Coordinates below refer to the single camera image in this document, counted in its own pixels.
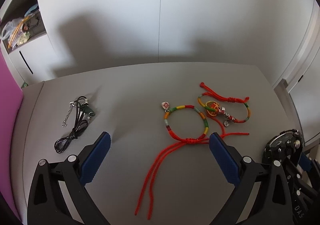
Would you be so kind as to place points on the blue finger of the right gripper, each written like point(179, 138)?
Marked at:
point(305, 163)

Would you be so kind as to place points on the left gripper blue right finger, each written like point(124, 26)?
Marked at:
point(227, 158)

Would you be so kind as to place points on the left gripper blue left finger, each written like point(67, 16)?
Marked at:
point(92, 156)

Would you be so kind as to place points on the black wrist watch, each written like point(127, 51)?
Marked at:
point(288, 144)

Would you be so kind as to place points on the pink plastic bin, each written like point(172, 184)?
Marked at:
point(11, 98)

